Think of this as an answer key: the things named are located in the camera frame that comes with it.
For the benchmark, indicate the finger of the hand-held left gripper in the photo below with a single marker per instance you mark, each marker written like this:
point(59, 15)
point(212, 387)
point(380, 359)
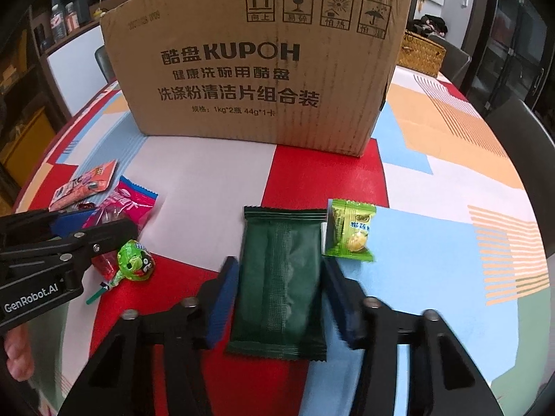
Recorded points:
point(71, 219)
point(104, 236)

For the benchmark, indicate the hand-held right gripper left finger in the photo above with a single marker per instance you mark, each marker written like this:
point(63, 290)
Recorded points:
point(223, 299)

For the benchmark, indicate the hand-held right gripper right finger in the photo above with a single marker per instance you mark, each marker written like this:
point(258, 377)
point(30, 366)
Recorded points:
point(342, 303)

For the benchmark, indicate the magenta snack packet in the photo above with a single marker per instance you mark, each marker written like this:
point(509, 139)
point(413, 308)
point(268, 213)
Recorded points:
point(130, 199)

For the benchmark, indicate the dark green snack packet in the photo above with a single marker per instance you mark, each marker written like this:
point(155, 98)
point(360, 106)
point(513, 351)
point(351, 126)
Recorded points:
point(277, 277)

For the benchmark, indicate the brown cardboard box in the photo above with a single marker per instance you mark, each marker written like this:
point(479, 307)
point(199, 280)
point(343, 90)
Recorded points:
point(217, 21)

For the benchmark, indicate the person's left hand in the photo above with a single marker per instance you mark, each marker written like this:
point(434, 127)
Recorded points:
point(18, 351)

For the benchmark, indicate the pink snack packet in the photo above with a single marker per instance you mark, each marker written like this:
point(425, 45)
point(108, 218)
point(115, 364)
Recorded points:
point(86, 182)

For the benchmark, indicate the green lollipop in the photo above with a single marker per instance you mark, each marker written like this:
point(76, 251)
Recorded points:
point(136, 262)

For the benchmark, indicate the yellow-green candy packet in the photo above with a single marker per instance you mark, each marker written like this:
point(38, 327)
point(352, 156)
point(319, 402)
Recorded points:
point(351, 234)

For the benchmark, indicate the yellow storage bin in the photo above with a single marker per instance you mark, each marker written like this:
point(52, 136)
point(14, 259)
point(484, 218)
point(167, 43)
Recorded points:
point(26, 147)

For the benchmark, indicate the white base cabinets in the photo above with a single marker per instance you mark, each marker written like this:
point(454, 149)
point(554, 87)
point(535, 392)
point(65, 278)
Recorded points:
point(78, 69)

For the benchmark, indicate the dark grey dining chair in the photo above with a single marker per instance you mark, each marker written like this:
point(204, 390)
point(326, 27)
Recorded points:
point(102, 63)
point(524, 138)
point(455, 65)

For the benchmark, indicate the clear bottle with red label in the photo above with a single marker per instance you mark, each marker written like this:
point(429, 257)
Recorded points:
point(57, 21)
point(70, 16)

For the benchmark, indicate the black countertop appliance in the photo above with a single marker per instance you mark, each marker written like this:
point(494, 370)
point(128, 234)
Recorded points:
point(81, 4)

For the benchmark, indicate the woven straw basket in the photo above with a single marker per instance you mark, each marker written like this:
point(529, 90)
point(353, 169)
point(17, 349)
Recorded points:
point(422, 54)

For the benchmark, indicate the pile of dark clothes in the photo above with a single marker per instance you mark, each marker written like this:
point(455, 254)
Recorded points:
point(429, 26)

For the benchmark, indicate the dark glass sliding door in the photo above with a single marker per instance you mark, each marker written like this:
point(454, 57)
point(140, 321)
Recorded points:
point(516, 39)

